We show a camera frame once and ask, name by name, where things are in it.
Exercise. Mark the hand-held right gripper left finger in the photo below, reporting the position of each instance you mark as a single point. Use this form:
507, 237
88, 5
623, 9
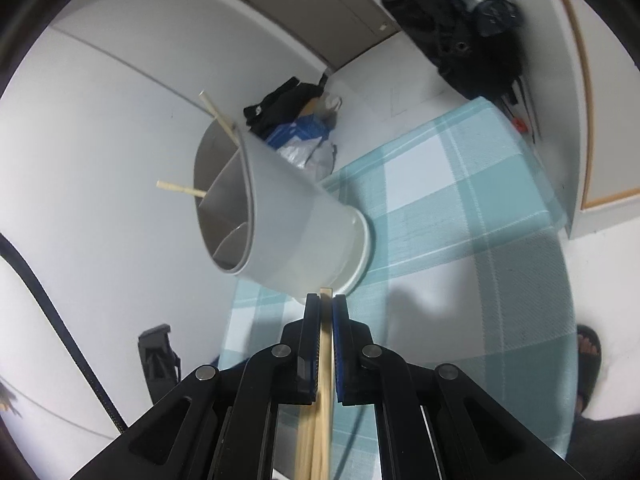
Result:
312, 345

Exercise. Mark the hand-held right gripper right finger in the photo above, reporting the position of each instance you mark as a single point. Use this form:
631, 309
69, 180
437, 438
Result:
340, 345

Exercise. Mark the wooden chopstick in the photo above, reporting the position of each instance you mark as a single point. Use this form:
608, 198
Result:
216, 112
326, 410
180, 188

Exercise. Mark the grey utensil holder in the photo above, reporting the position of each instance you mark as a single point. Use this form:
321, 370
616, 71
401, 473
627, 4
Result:
295, 230

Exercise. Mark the teal checked tablecloth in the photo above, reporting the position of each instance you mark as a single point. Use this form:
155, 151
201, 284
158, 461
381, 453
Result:
450, 210

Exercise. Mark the grey plastic bag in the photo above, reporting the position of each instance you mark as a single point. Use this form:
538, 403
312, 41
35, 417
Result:
310, 156

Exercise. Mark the beige bag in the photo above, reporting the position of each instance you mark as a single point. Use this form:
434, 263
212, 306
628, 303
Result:
325, 105

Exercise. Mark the black clothes pile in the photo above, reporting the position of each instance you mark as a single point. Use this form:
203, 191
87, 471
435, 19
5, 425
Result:
280, 105

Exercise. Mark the black sandal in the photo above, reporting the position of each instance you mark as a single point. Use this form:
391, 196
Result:
589, 360

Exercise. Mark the person's dark trouser leg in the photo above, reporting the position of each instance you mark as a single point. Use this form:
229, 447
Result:
600, 440

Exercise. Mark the small red object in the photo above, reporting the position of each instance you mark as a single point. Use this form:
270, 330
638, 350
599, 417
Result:
520, 125

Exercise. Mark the black hanging jacket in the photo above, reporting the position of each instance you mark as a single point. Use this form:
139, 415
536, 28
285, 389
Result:
450, 45

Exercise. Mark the grey-brown door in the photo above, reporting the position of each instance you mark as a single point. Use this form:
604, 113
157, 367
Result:
310, 5

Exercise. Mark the white cabinet with gold trim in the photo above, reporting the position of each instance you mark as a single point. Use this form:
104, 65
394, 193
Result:
615, 135

